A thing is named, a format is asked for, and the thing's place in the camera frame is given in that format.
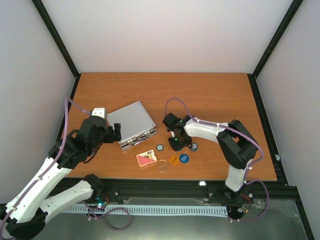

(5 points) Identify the light blue cable duct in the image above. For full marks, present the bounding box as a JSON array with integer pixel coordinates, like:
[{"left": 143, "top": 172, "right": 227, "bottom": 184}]
[{"left": 64, "top": 203, "right": 228, "bottom": 218}]

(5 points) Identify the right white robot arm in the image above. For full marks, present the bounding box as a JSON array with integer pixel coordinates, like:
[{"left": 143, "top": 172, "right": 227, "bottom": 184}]
[{"left": 162, "top": 112, "right": 261, "bottom": 196}]

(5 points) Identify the pink yellow card deck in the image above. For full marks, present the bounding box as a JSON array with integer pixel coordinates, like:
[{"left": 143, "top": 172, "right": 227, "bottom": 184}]
[{"left": 136, "top": 149, "right": 158, "bottom": 168}]

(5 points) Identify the aluminium poker case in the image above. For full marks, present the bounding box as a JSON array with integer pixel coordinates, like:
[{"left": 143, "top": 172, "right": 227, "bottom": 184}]
[{"left": 107, "top": 101, "right": 158, "bottom": 151}]

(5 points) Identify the clear round dealer button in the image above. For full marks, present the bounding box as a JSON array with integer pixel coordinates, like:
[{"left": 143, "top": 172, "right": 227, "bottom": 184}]
[{"left": 156, "top": 159, "right": 170, "bottom": 173}]

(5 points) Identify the blue small blind button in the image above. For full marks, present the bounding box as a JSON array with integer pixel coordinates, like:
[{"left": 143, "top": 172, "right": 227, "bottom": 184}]
[{"left": 179, "top": 153, "right": 190, "bottom": 164}]

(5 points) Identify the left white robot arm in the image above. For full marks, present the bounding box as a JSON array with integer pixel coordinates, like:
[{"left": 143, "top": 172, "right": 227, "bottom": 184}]
[{"left": 0, "top": 115, "right": 121, "bottom": 240}]

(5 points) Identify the black aluminium frame rail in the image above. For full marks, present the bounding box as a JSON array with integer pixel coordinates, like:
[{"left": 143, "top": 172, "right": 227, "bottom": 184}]
[{"left": 48, "top": 177, "right": 302, "bottom": 206}]

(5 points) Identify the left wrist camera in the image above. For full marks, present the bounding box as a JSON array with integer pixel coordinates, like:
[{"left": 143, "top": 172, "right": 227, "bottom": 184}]
[{"left": 90, "top": 107, "right": 107, "bottom": 120}]

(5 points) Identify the blue green chip stack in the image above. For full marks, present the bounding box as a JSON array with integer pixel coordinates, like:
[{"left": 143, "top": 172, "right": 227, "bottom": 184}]
[{"left": 190, "top": 143, "right": 198, "bottom": 152}]

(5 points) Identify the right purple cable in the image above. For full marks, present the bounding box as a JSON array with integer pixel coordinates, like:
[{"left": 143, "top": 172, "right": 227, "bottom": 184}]
[{"left": 164, "top": 97, "right": 270, "bottom": 223}]

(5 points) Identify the orange big blind button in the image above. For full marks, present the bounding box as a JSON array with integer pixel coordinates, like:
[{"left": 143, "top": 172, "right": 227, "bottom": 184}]
[{"left": 169, "top": 155, "right": 180, "bottom": 166}]

